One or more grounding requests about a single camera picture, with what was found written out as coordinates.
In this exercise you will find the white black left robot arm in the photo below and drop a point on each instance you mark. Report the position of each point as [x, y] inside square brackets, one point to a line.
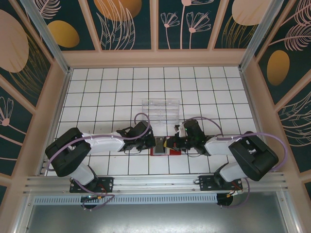
[104, 142]

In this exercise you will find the aluminium frame post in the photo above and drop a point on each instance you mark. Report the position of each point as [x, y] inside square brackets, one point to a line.
[256, 36]
[49, 41]

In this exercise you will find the red card holder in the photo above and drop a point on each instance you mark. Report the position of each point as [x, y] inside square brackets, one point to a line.
[173, 153]

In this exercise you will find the clear acrylic card stand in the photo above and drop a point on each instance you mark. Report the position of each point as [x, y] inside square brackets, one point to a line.
[160, 109]

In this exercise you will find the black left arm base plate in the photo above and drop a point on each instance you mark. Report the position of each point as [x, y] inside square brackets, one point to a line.
[107, 185]

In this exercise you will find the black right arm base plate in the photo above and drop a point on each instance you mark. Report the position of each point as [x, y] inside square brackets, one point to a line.
[206, 184]

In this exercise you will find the grey metal sheet panel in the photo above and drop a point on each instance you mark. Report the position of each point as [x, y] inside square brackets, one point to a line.
[155, 218]

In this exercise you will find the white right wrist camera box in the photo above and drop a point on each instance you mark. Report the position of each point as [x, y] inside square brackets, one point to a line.
[180, 129]

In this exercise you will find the aluminium mounting rail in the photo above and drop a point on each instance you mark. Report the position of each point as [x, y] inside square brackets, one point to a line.
[155, 184]

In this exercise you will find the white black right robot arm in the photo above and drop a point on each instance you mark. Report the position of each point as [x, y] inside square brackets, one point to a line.
[218, 145]

